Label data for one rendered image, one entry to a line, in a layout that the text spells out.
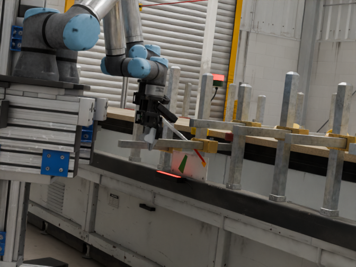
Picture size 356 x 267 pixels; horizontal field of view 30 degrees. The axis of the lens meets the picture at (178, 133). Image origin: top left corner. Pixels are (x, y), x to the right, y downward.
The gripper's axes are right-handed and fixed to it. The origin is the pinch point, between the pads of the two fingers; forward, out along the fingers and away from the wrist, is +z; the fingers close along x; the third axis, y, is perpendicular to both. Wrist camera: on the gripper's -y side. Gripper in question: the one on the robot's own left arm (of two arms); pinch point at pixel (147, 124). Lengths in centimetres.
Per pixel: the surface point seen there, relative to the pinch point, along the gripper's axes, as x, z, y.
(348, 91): 26, -22, -100
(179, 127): -33.2, 0.9, 6.0
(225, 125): 21, -5, -53
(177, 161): -2.2, 13.9, -16.9
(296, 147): -5, 0, -70
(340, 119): 27, -12, -99
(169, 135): -8.6, 3.9, -6.5
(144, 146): 6.9, 9.1, -4.8
